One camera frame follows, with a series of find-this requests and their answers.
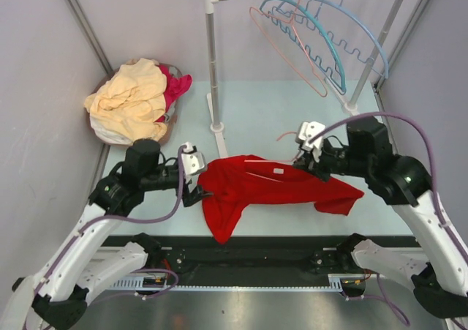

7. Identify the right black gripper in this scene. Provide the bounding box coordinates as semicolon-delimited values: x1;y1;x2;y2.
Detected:
293;139;371;183

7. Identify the red t shirt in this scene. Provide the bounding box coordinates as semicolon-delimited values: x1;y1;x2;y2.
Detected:
197;155;364;244

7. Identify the pink wire hanger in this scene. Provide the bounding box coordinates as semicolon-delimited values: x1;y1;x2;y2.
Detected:
249;0;328;98
246;131;300;176

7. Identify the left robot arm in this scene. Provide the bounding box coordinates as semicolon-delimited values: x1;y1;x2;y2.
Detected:
1;139;207;329

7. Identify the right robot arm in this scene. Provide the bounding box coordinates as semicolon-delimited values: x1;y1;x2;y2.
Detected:
293;112;467;320

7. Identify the dark blue wavy hanger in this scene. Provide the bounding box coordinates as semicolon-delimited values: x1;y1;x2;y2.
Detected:
268;0;381;86

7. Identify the light blue plastic hanger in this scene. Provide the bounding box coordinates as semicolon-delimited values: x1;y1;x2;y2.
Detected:
273;0;389;80

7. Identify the teal plastic hanger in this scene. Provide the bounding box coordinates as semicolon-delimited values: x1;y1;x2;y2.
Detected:
251;0;347;94

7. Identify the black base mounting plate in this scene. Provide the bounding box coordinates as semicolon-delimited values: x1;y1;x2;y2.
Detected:
98;231;421;288

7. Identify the magenta pink garment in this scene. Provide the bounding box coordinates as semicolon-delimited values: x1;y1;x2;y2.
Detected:
156;64;193;122

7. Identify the silver white clothes rack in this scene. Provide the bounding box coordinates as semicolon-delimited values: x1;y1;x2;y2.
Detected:
203;0;404;158

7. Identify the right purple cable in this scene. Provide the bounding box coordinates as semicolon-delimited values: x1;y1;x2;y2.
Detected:
306;111;468;265

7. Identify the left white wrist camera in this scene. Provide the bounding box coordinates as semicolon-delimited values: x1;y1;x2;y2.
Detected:
180;142;208;182

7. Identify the white slotted cable duct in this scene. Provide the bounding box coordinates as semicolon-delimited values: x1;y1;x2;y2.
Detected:
108;276;366;293

